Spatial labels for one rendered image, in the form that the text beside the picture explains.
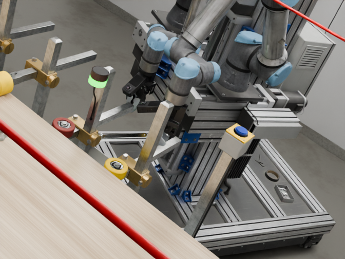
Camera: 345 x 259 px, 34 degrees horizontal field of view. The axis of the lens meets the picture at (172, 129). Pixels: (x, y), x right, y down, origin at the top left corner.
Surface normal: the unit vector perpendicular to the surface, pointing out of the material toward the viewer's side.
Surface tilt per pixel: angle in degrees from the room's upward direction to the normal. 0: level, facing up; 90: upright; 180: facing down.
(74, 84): 0
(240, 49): 88
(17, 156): 0
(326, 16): 90
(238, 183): 0
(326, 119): 90
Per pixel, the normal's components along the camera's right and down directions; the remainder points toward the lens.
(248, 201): 0.33, -0.78
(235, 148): -0.55, 0.30
